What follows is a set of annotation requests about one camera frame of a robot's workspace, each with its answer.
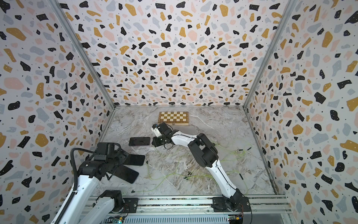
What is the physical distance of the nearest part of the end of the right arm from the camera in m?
0.79

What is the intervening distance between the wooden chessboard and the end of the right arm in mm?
187

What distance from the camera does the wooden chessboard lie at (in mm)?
1113
